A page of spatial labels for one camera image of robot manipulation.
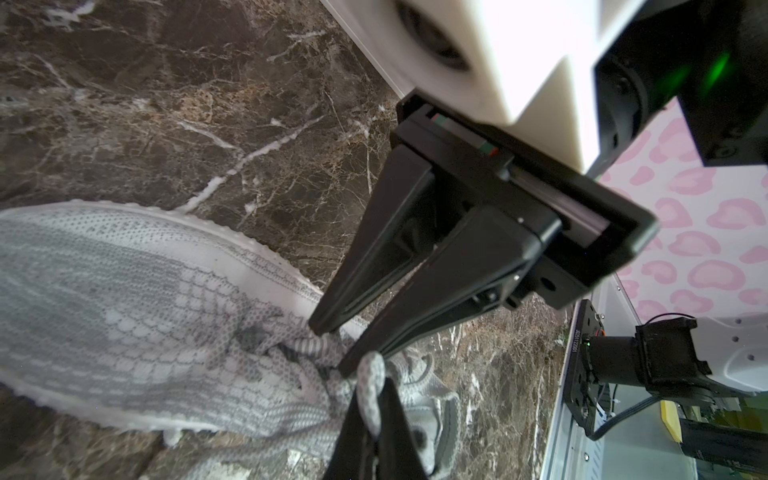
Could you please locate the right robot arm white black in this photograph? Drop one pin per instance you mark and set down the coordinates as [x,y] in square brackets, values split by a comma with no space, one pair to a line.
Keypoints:
[709,55]

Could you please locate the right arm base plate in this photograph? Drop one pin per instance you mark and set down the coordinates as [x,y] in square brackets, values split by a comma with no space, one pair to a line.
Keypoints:
[581,388]

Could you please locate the grey knit sneaker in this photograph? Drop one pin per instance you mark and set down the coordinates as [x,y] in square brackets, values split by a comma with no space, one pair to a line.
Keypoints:
[143,319]

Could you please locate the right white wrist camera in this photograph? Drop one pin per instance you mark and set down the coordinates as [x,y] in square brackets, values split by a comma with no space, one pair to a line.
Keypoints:
[530,64]

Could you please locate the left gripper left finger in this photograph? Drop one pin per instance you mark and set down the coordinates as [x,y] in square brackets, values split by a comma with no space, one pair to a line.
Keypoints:
[354,451]

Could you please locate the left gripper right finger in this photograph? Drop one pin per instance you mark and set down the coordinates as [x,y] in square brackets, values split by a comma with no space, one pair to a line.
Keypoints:
[397,457]

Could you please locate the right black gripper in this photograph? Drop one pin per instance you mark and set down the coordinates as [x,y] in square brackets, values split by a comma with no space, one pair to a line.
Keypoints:
[509,205]

